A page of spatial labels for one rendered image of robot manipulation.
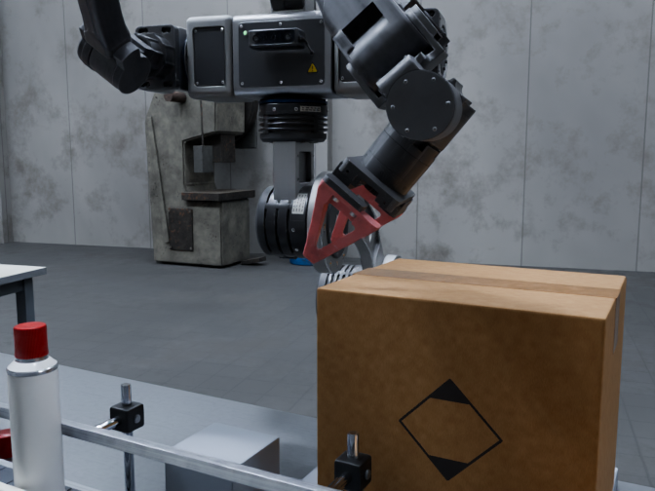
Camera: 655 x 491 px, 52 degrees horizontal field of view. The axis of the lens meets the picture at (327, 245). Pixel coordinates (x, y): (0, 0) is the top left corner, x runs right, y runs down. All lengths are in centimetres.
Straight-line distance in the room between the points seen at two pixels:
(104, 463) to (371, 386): 46
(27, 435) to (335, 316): 35
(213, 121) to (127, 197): 246
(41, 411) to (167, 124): 708
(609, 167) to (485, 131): 137
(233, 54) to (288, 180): 26
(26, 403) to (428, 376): 42
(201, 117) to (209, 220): 112
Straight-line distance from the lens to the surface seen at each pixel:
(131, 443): 78
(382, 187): 62
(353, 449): 69
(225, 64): 133
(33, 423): 80
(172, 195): 778
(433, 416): 73
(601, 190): 788
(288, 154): 128
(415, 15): 66
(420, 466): 75
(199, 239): 761
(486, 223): 790
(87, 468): 105
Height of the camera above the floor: 127
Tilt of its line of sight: 8 degrees down
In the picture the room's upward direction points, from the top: straight up
